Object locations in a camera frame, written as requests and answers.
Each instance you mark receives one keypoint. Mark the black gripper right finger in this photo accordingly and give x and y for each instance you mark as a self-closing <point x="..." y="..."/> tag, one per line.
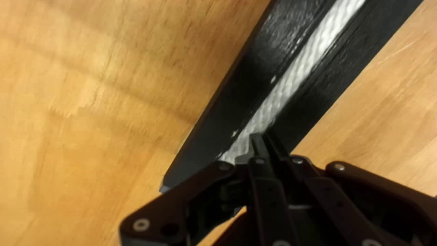
<point x="345" y="200"/>

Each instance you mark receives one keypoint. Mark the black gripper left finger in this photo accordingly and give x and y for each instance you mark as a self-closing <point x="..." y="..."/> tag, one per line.
<point x="191" y="205"/>

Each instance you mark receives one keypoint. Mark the black grooved rail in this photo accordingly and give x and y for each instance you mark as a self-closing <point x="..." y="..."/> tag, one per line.
<point x="254" y="82"/>

